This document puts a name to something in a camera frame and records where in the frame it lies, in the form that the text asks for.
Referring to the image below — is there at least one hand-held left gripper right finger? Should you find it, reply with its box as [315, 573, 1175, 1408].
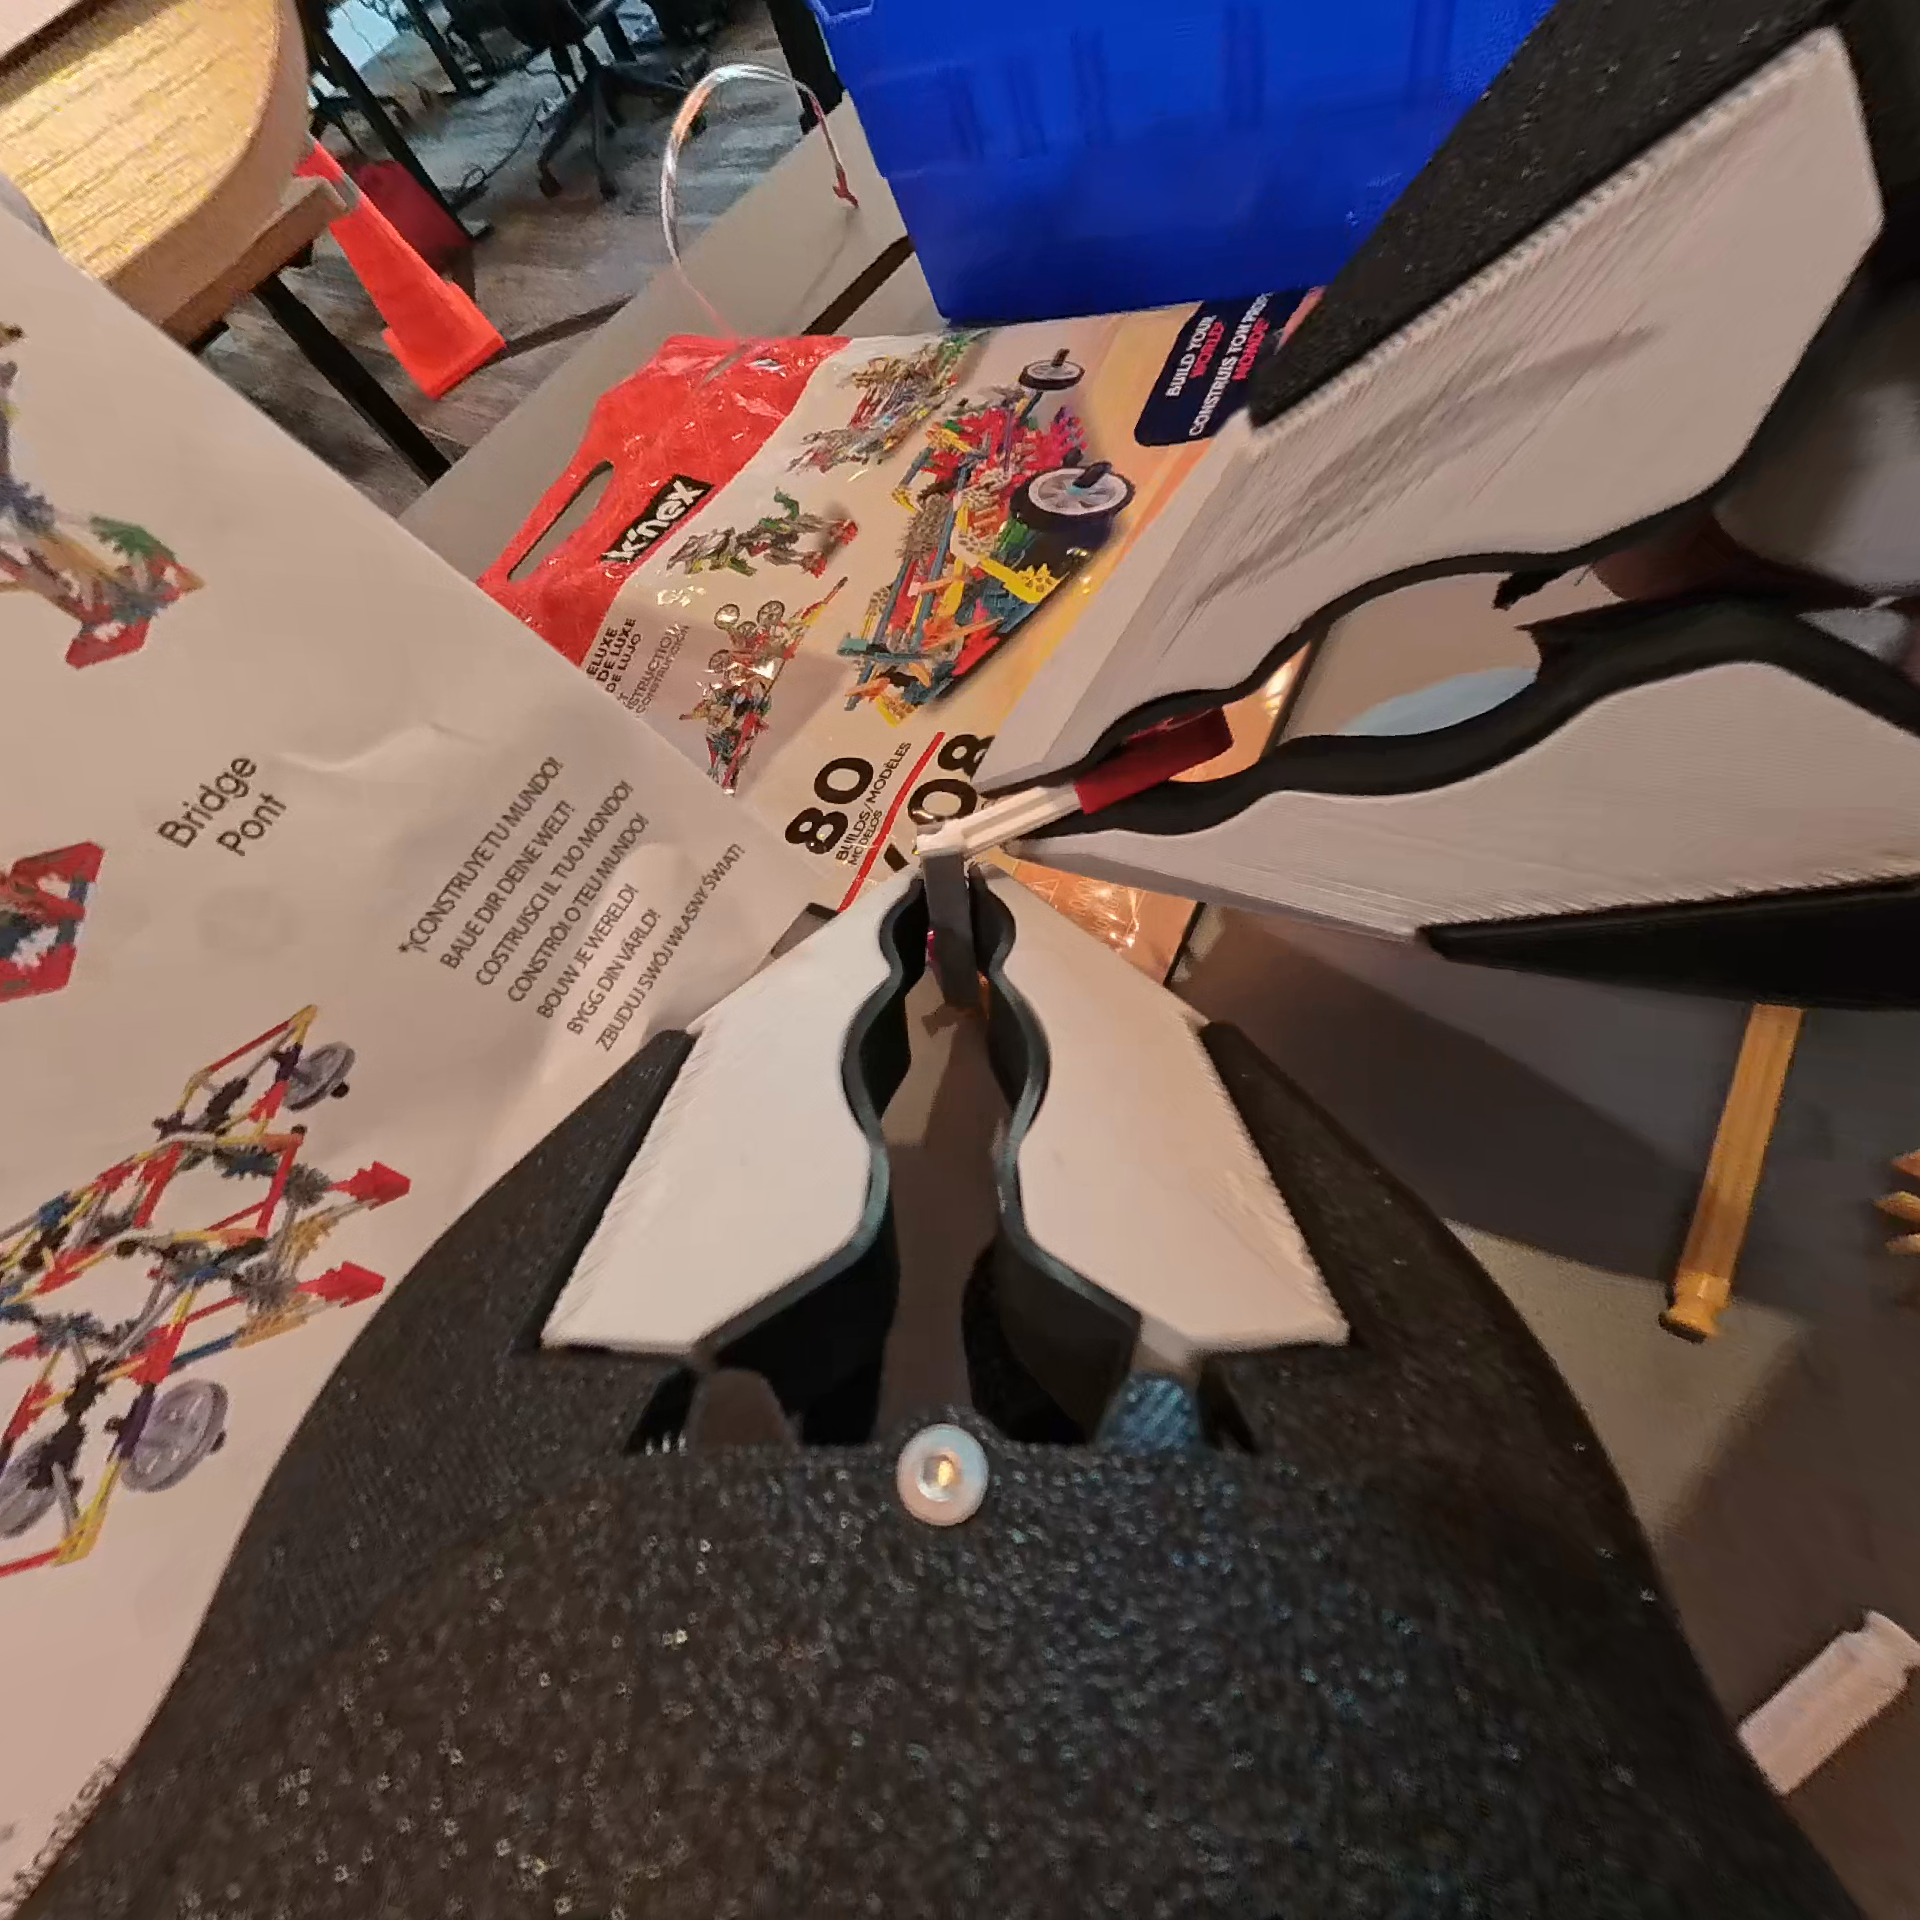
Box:
[963, 873, 1352, 1372]

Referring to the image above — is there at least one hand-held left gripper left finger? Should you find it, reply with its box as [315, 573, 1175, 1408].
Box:
[541, 879, 931, 1367]

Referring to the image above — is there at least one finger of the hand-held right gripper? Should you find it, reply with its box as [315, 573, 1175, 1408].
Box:
[1000, 597, 1920, 945]
[972, 27, 1886, 819]

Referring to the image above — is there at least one red corner connector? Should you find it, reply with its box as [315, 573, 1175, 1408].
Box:
[1074, 713, 1232, 814]

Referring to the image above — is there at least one blue plastic bin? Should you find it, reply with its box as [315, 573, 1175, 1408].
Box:
[802, 0, 1561, 324]

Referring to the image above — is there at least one long yellow toy rod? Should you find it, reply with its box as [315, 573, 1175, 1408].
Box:
[1657, 1002, 1806, 1342]

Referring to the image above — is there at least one instruction sheet with model pictures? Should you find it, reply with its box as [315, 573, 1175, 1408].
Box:
[0, 213, 888, 1845]

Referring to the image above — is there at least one colourful construction toy bag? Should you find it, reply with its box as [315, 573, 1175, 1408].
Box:
[477, 301, 1329, 983]

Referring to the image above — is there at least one clear plastic loop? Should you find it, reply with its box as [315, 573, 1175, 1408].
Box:
[658, 59, 861, 324]

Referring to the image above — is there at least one short white toy rod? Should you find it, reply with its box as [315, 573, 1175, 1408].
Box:
[1740, 1611, 1920, 1795]

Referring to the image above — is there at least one black office chair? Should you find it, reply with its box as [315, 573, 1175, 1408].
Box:
[534, 0, 708, 196]

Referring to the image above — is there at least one orange traffic cone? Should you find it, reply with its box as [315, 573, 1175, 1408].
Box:
[292, 141, 510, 400]

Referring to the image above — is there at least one round wooden table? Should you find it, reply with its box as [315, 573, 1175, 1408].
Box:
[0, 0, 361, 344]

